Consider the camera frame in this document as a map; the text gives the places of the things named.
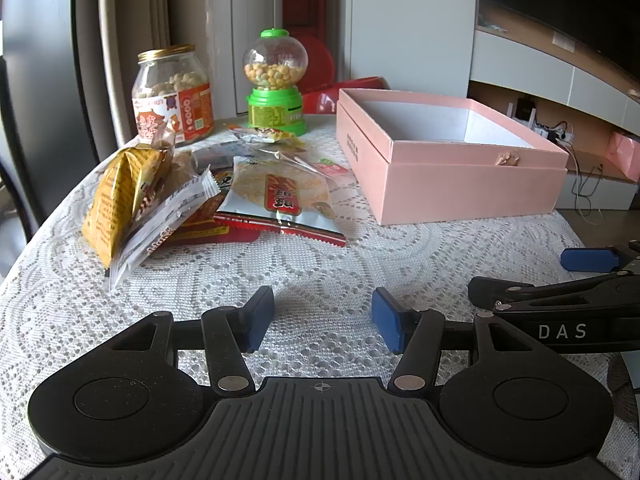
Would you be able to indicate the red flat snack packet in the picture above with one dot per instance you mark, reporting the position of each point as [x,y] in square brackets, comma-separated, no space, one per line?
[200,230]

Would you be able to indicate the green candy dispenser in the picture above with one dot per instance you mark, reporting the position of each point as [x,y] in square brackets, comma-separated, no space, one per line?
[275,85]

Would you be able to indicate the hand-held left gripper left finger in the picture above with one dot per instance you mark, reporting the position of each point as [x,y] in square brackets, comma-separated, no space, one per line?
[261,317]

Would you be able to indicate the white wooden tv cabinet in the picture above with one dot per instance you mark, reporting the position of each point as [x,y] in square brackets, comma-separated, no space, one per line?
[520,60]

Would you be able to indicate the white grey snack packet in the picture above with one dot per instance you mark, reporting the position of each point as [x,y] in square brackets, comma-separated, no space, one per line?
[160,220]

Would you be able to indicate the red trash bin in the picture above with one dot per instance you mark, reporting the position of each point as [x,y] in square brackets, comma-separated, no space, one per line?
[320,67]

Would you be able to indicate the dark grey snack packet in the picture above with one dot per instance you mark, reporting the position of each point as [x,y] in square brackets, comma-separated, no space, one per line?
[220,155]

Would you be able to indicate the white lace tablecloth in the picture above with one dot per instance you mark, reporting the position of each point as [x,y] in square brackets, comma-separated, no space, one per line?
[320,270]

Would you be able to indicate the black television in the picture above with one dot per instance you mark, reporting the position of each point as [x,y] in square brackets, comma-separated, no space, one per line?
[565,0]

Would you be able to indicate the pink cardboard box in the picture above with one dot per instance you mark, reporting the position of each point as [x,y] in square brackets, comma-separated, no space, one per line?
[450,175]

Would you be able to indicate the white power strip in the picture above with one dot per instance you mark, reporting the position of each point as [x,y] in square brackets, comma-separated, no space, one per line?
[552,133]

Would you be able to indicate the pink paper bag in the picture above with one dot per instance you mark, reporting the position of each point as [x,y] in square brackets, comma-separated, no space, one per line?
[625,157]

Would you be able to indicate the clear rice cracker packet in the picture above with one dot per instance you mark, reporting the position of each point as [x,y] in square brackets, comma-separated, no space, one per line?
[285,195]

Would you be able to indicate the small yellow snack packet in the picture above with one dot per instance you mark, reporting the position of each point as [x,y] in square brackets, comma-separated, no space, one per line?
[267,135]

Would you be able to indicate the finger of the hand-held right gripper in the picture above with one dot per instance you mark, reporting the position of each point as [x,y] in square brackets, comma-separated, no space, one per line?
[520,292]
[587,258]

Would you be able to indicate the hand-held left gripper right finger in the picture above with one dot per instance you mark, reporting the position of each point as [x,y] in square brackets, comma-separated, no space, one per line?
[387,317]

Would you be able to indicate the glass jar with orange label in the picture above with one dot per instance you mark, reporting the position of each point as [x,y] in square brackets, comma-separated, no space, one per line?
[172,95]

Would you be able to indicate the clear packet with red label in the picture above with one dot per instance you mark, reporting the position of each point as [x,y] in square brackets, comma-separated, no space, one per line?
[327,165]

